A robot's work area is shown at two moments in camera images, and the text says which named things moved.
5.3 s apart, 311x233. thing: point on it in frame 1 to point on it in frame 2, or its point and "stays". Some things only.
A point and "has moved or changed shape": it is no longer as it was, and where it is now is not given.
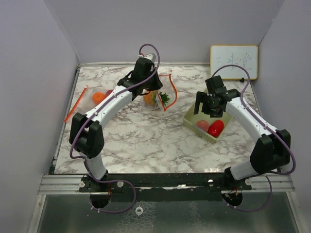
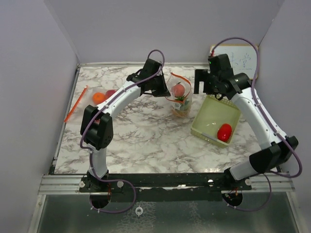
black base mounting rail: (165, 188) stays
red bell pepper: (215, 128) to (225, 132)
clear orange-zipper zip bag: (88, 99) stays
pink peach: (203, 124) to (178, 91)
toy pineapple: (150, 98) to (181, 106)
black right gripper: (202, 97) to (202, 75)
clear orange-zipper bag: (167, 94) has moved or changed shape
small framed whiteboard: (246, 56) stays
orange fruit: (97, 97) stays
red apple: (108, 92) stays
